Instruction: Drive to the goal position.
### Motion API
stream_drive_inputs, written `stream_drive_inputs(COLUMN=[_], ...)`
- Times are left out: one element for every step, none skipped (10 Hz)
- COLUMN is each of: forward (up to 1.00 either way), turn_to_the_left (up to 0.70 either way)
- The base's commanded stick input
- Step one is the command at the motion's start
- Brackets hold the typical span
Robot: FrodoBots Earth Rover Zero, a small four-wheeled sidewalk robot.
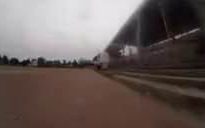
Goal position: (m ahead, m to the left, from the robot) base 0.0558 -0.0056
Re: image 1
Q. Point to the grey concrete strip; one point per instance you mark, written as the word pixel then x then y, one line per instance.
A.
pixel 170 86

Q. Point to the row of trees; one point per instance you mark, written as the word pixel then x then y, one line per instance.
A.
pixel 23 61

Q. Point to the roofed grandstand building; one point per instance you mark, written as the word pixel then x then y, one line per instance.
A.
pixel 163 36

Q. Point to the grass field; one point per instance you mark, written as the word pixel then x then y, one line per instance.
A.
pixel 10 67

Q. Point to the red running track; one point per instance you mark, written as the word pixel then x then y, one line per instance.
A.
pixel 63 96

